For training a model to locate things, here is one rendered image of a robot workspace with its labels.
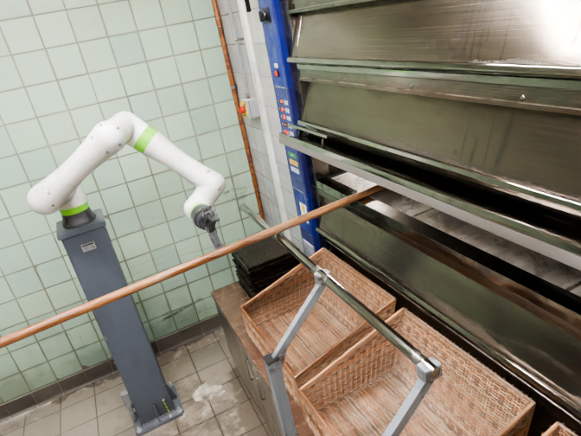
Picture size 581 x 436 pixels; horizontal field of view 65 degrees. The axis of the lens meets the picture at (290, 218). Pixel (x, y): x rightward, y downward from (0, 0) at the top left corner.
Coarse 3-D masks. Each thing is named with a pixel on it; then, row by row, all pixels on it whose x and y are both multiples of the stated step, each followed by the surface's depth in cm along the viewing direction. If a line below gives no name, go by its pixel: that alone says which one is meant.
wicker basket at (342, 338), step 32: (320, 256) 220; (288, 288) 217; (256, 320) 214; (288, 320) 216; (320, 320) 212; (352, 320) 202; (384, 320) 175; (288, 352) 196; (320, 352) 193; (288, 384) 175
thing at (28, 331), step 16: (368, 192) 182; (320, 208) 174; (336, 208) 177; (288, 224) 168; (240, 240) 162; (256, 240) 163; (208, 256) 157; (160, 272) 151; (176, 272) 152; (128, 288) 146; (144, 288) 149; (96, 304) 142; (48, 320) 138; (64, 320) 139; (16, 336) 134
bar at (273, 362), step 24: (288, 240) 163; (312, 264) 145; (336, 288) 131; (360, 312) 120; (288, 336) 141; (384, 336) 111; (264, 360) 141; (432, 360) 100; (288, 408) 149; (408, 408) 99; (288, 432) 152
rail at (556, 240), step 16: (304, 144) 174; (352, 160) 146; (384, 176) 131; (400, 176) 126; (432, 192) 114; (464, 208) 105; (480, 208) 101; (512, 224) 94; (528, 224) 92; (544, 240) 88; (560, 240) 85
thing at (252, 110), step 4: (240, 100) 249; (244, 100) 244; (248, 100) 242; (252, 100) 243; (256, 100) 244; (240, 104) 250; (248, 104) 243; (252, 104) 244; (256, 104) 245; (248, 108) 243; (252, 108) 244; (256, 108) 245; (248, 112) 244; (252, 112) 245; (256, 112) 246; (244, 116) 252; (248, 116) 245; (252, 116) 246; (256, 116) 247
